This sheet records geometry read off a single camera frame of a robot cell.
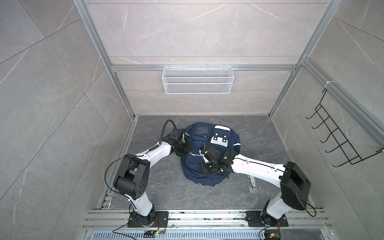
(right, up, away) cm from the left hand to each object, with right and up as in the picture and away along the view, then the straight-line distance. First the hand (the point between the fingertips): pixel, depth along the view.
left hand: (193, 146), depth 91 cm
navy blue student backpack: (+5, +7, +8) cm, 12 cm away
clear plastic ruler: (+35, -21, -7) cm, 41 cm away
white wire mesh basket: (+3, +44, +10) cm, 46 cm away
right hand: (+5, -11, -8) cm, 15 cm away
